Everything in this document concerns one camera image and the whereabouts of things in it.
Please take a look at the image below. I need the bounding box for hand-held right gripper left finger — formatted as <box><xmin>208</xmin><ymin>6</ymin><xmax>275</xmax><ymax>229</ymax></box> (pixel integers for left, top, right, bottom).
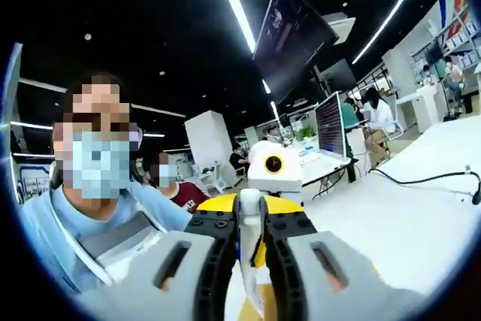
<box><xmin>84</xmin><ymin>192</ymin><xmax>241</xmax><ymax>321</ymax></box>

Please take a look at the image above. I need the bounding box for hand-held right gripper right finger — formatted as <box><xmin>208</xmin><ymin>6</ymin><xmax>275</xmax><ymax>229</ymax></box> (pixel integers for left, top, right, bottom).
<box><xmin>260</xmin><ymin>193</ymin><xmax>428</xmax><ymax>321</ymax></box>

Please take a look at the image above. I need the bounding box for white toothpaste cap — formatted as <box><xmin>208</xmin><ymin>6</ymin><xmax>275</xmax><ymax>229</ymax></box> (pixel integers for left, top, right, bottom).
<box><xmin>239</xmin><ymin>188</ymin><xmax>263</xmax><ymax>226</ymax></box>

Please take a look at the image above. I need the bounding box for small green desk plant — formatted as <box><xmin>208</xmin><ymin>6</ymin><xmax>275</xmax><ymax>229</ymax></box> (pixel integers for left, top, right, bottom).
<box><xmin>296</xmin><ymin>125</ymin><xmax>316</xmax><ymax>142</ymax></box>

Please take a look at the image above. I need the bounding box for white chest device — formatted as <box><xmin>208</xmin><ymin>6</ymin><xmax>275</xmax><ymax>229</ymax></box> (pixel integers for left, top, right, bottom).
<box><xmin>78</xmin><ymin>210</ymin><xmax>166</xmax><ymax>277</ymax></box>

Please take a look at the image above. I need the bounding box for silver laptop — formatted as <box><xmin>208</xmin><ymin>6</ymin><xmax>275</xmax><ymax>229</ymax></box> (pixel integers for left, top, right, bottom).
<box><xmin>298</xmin><ymin>90</ymin><xmax>354</xmax><ymax>186</ymax></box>

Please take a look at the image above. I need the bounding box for white table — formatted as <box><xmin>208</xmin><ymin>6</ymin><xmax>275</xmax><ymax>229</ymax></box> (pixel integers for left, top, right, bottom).
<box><xmin>225</xmin><ymin>114</ymin><xmax>481</xmax><ymax>321</ymax></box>

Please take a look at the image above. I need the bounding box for black desk monitor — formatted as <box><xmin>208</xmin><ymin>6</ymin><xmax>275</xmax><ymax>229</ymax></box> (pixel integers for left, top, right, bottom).
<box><xmin>319</xmin><ymin>58</ymin><xmax>358</xmax><ymax>92</ymax></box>

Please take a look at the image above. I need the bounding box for white office chair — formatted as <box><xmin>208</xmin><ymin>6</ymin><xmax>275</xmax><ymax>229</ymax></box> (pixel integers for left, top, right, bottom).
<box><xmin>386</xmin><ymin>93</ymin><xmax>406</xmax><ymax>140</ymax></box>

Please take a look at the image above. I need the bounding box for person in blue shirt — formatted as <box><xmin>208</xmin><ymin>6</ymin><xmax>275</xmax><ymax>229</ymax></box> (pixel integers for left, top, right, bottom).
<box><xmin>20</xmin><ymin>181</ymin><xmax>193</xmax><ymax>294</ymax></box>

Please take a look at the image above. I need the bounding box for hanging black monitor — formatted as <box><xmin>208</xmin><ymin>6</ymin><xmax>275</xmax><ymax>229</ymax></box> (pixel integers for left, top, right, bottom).
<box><xmin>253</xmin><ymin>0</ymin><xmax>340</xmax><ymax>99</ymax></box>

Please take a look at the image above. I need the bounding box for white cabinet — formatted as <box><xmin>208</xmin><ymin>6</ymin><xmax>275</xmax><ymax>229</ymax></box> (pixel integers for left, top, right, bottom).
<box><xmin>396</xmin><ymin>83</ymin><xmax>448</xmax><ymax>132</ymax></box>

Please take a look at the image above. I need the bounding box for ceiling air conditioner unit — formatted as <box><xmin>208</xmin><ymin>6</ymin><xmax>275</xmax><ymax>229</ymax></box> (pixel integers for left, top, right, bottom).
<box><xmin>321</xmin><ymin>12</ymin><xmax>357</xmax><ymax>47</ymax></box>

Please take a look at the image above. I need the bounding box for ceiling light strip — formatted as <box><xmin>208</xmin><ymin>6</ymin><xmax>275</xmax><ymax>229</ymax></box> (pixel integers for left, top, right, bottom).
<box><xmin>208</xmin><ymin>0</ymin><xmax>256</xmax><ymax>55</ymax></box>
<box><xmin>352</xmin><ymin>0</ymin><xmax>425</xmax><ymax>65</ymax></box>

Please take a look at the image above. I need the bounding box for white storage shelf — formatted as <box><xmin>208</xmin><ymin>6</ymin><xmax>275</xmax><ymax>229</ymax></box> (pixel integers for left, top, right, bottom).
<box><xmin>409</xmin><ymin>0</ymin><xmax>481</xmax><ymax>74</ymax></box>

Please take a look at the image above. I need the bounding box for black cable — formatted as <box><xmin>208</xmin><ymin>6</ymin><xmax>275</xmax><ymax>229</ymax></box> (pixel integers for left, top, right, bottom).
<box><xmin>369</xmin><ymin>165</ymin><xmax>481</xmax><ymax>206</ymax></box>

